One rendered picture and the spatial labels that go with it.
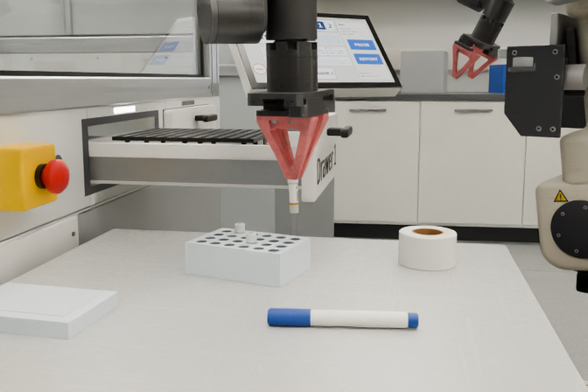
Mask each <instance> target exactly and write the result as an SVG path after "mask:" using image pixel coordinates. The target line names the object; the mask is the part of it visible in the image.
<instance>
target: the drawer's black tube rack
mask: <svg viewBox="0 0 588 392"><path fill-rule="evenodd" d="M258 132H261V130H260V129H167V128H155V129H147V130H142V131H137V132H132V133H128V134H123V135H119V136H112V140H115V141H125V143H130V141H144V142H145V143H148V142H149V141H161V144H165V141H166V142H182V144H187V142H198V144H203V142H211V144H216V142H217V143H241V144H247V143H242V138H245V137H248V136H251V135H254V134H257V133H258Z"/></svg>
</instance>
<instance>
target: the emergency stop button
mask: <svg viewBox="0 0 588 392"><path fill-rule="evenodd" d="M41 178H42V182H43V183H44V184H45V188H46V190H47V191H48V192H49V193H56V194H59V193H62V192H63V191H64V190H65V189H66V188H67V186H68V183H69V179H70V173H69V169H68V167H67V165H66V164H65V162H64V161H63V160H61V159H53V160H51V161H49V162H48V163H47V165H46V167H45V169H44V170H43V171H42V175H41Z"/></svg>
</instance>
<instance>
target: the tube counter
mask: <svg viewBox="0 0 588 392"><path fill-rule="evenodd" d="M308 42H318V44H325V45H344V43H343V41H342V39H341V37H340V35H339V34H320V33H318V39H316V41H308Z"/></svg>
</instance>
